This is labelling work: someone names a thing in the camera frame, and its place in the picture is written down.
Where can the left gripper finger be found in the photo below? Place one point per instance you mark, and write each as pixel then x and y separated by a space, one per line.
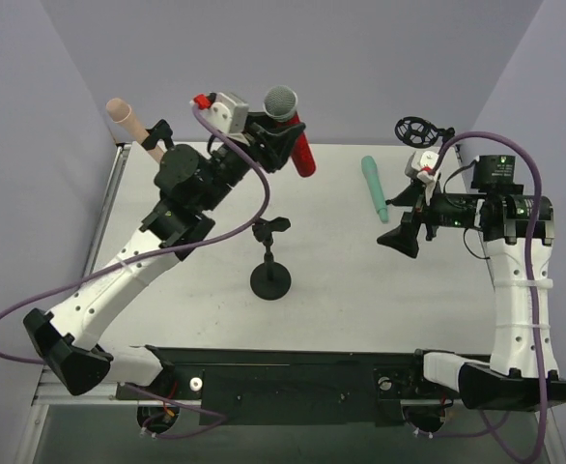
pixel 273 151
pixel 261 123

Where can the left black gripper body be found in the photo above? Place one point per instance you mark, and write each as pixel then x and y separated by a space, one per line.
pixel 260 141

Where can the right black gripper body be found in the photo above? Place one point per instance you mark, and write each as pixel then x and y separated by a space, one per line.
pixel 421 216

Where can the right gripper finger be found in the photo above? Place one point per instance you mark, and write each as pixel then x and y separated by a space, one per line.
pixel 413 195
pixel 403 238

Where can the black mic stand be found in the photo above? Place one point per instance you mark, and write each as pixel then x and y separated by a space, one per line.
pixel 270 280
pixel 161 131

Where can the pink microphone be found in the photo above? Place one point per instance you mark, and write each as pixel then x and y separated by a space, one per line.
pixel 121 114

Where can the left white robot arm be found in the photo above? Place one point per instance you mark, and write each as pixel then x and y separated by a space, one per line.
pixel 190 186

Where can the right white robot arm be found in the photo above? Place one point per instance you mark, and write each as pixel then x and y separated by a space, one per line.
pixel 517 234

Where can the teal microphone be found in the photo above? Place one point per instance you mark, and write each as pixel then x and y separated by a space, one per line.
pixel 371 175

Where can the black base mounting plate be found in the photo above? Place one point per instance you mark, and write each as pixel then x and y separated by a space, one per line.
pixel 252 387

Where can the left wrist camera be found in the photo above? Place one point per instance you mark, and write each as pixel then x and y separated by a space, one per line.
pixel 226 112

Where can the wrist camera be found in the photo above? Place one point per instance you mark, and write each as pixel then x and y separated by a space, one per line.
pixel 421 167
pixel 226 112

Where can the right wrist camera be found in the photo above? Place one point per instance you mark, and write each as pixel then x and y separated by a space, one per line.
pixel 421 167

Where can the tripod shock mount stand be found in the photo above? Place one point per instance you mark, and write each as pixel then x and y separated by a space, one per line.
pixel 419 133

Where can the aluminium frame rail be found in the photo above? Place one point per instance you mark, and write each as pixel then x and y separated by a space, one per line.
pixel 51 392

